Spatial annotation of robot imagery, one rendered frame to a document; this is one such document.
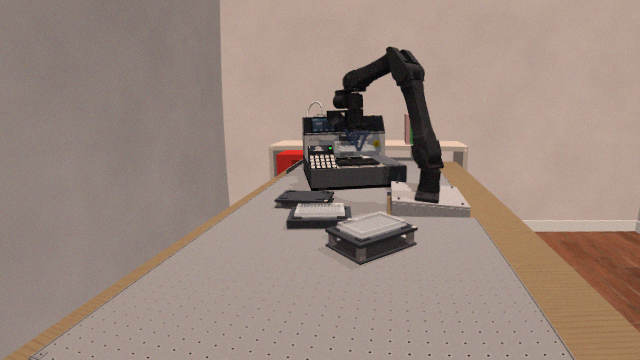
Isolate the white well plate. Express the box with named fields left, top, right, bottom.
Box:
left=338, top=145, right=376, bottom=152
left=336, top=212, right=407, bottom=240
left=294, top=203, right=345, bottom=218

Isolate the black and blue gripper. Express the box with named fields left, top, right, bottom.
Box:
left=344, top=109, right=369, bottom=151

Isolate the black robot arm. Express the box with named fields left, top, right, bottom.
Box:
left=326, top=47, right=444, bottom=204

